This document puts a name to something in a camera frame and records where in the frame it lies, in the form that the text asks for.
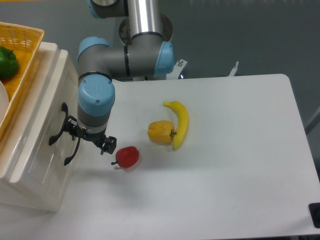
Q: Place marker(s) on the black corner device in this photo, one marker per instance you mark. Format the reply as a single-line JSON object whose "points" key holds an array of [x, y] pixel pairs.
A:
{"points": [[314, 209]]}

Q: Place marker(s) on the white top drawer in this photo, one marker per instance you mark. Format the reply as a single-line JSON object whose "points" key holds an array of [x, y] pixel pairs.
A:
{"points": [[62, 88]]}

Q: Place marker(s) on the white drawer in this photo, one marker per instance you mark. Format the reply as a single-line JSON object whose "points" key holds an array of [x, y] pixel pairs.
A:
{"points": [[52, 174], [62, 88]]}

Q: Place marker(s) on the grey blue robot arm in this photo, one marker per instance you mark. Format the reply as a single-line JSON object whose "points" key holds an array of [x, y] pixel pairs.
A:
{"points": [[148, 54]]}

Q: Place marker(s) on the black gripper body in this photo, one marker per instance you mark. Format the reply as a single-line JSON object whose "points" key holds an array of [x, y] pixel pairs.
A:
{"points": [[96, 136]]}

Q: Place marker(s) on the green toy pepper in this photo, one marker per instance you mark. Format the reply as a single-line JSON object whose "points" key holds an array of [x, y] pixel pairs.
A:
{"points": [[9, 65]]}

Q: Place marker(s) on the yellow toy banana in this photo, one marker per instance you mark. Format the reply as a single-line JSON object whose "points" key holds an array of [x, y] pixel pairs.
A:
{"points": [[183, 122]]}

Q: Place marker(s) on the yellow woven basket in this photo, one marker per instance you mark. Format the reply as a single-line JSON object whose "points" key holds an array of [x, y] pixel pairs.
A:
{"points": [[24, 41]]}

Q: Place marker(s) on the white plate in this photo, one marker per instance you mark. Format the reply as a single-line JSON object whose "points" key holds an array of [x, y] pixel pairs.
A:
{"points": [[4, 101]]}

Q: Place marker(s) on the yellow toy pepper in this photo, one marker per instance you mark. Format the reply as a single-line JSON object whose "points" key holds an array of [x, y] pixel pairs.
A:
{"points": [[162, 131]]}

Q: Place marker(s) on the white lower drawer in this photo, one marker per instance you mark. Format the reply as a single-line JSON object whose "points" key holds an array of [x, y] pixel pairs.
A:
{"points": [[52, 174]]}

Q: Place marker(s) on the white drawer cabinet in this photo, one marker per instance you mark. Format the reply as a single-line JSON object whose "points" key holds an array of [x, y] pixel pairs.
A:
{"points": [[16, 134]]}

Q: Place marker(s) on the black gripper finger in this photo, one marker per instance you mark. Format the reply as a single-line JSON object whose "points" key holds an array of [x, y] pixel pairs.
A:
{"points": [[70, 126], [106, 144]]}

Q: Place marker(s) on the red toy pepper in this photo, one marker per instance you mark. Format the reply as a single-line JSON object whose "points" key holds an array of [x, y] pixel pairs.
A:
{"points": [[126, 157]]}

